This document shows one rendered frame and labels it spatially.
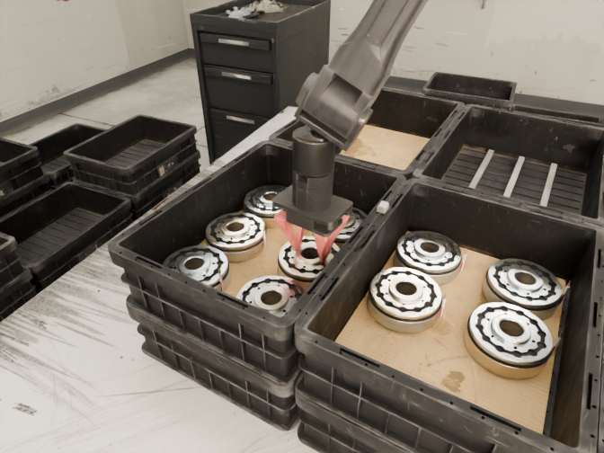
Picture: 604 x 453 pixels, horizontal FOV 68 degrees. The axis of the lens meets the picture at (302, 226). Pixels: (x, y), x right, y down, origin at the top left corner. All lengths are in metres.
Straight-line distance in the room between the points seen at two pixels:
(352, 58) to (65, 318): 0.68
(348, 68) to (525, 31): 3.41
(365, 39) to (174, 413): 0.57
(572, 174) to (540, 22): 2.82
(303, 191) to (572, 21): 3.42
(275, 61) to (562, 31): 2.38
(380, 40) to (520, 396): 0.45
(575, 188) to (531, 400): 0.57
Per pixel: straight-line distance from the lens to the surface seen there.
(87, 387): 0.81
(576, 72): 3.99
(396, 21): 0.53
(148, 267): 0.62
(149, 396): 0.77
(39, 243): 1.75
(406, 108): 1.19
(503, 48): 3.94
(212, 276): 0.69
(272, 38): 2.09
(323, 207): 0.63
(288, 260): 0.71
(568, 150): 1.15
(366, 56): 0.53
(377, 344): 0.63
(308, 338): 0.50
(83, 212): 1.85
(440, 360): 0.64
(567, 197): 1.06
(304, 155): 0.58
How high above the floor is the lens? 1.31
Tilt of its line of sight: 36 degrees down
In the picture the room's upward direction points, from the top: straight up
